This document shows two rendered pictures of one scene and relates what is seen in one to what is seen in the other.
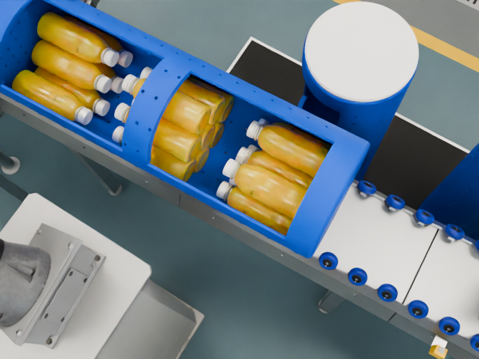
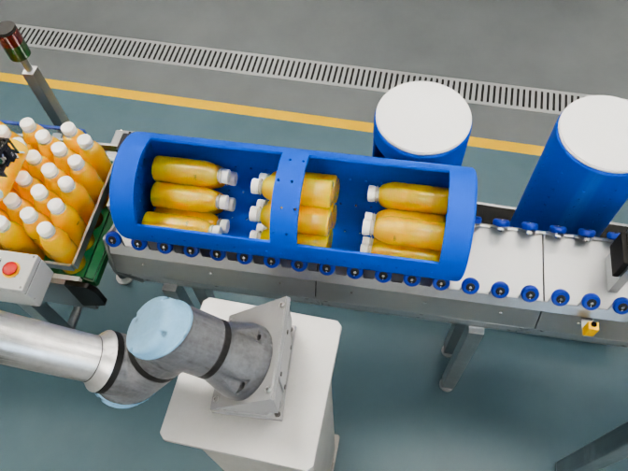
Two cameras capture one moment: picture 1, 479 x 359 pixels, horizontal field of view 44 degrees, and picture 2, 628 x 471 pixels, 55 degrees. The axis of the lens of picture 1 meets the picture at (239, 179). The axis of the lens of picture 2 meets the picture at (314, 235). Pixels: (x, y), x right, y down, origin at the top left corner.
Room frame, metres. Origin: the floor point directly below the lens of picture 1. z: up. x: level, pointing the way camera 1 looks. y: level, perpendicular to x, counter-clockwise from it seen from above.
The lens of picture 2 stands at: (-0.22, 0.45, 2.40)
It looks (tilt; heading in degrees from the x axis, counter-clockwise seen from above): 60 degrees down; 336
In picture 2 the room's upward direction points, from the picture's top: 5 degrees counter-clockwise
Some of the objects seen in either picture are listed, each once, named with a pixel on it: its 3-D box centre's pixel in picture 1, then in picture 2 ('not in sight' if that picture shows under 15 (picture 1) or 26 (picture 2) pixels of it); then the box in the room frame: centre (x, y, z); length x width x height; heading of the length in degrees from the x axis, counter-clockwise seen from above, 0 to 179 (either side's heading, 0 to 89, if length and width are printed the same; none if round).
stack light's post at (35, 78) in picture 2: not in sight; (93, 176); (1.41, 0.61, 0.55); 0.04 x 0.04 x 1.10; 52
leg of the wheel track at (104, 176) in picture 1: (94, 164); (191, 320); (0.79, 0.52, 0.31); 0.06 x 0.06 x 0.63; 52
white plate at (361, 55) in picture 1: (361, 50); (423, 116); (0.70, -0.35, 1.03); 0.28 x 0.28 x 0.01
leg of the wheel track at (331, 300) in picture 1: (334, 296); (459, 359); (0.19, -0.26, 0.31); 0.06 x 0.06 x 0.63; 52
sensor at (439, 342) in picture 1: (443, 340); (590, 319); (0.00, -0.40, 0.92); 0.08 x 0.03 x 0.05; 142
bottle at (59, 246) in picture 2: not in sight; (61, 248); (0.83, 0.73, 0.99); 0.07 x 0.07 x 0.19
